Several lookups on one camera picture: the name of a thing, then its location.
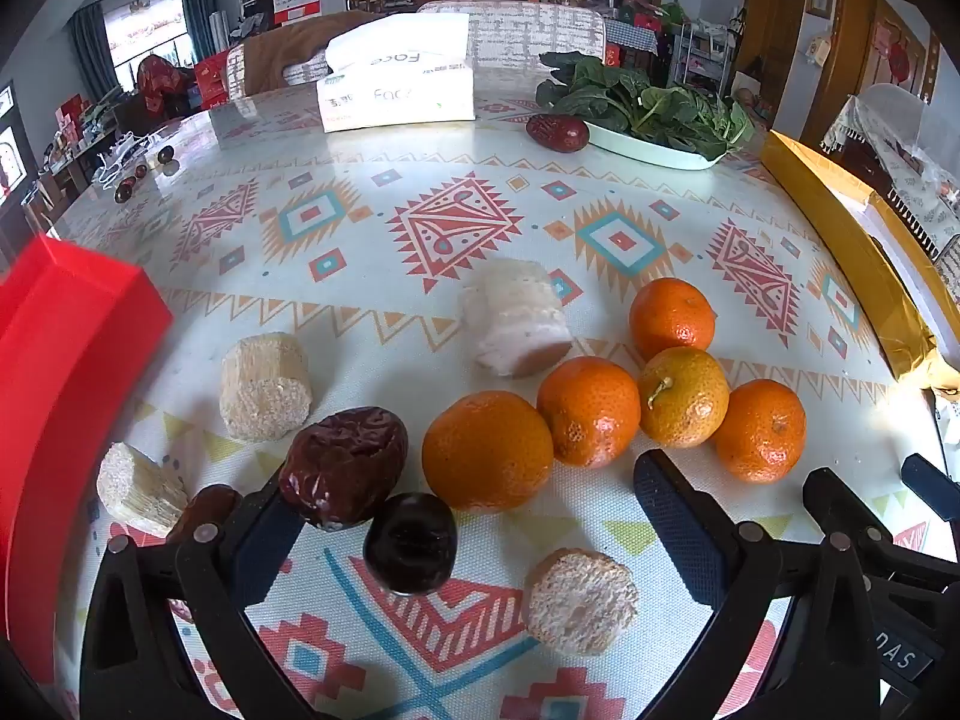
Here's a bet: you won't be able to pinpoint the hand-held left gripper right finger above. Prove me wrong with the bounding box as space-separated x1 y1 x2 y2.
634 450 886 720

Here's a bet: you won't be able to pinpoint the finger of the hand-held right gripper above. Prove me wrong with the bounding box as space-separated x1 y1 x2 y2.
902 454 960 522

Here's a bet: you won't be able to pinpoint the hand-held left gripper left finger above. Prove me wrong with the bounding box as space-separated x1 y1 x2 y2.
79 478 305 720

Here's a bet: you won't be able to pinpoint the brown red date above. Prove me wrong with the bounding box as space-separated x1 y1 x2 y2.
165 485 243 545

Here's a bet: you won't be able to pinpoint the wrinkled red date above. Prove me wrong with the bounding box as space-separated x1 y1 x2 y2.
279 406 410 533

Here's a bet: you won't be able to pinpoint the yellowish mandarin with stem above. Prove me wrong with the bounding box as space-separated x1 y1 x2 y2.
637 347 731 449

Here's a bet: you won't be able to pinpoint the dark smooth date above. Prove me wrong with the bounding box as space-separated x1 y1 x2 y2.
364 493 458 597

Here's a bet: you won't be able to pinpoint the large orange mandarin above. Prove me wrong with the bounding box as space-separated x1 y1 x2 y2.
421 390 555 515

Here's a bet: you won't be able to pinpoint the red plastic tray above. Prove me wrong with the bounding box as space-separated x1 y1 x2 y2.
0 235 175 695

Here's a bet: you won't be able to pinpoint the gold cardboard box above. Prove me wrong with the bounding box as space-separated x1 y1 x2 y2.
760 130 960 391

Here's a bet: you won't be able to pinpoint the patterned tablecloth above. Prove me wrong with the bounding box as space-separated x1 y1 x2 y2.
49 79 947 720

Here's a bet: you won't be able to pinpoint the side table with lace cloth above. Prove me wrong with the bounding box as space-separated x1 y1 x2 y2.
820 82 960 260

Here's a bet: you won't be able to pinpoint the white oval plate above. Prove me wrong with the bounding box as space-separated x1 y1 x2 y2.
581 120 728 171

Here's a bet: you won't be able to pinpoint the large red date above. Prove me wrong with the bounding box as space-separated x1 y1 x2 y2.
525 114 591 154

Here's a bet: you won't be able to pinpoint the spinach leaves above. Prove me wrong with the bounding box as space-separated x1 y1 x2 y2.
535 51 755 160

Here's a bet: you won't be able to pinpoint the red gift box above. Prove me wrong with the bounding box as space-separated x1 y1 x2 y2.
193 50 231 107

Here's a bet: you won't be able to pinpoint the red patterned cloth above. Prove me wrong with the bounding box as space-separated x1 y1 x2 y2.
135 55 197 119

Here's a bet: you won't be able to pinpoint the wooden door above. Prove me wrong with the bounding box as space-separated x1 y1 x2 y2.
739 0 809 122

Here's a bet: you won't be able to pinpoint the white tissue pack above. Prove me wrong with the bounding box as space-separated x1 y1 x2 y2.
315 13 478 134

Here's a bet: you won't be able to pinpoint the chair with brown cover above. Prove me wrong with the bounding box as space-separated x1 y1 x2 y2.
225 11 391 102

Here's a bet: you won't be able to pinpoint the chair with patterned cover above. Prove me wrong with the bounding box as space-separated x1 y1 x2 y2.
416 1 608 70

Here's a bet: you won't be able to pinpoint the grey curtain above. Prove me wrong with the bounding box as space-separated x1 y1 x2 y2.
178 0 220 62
67 2 122 95

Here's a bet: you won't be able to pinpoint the bright window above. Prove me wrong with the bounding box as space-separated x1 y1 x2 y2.
101 0 190 70

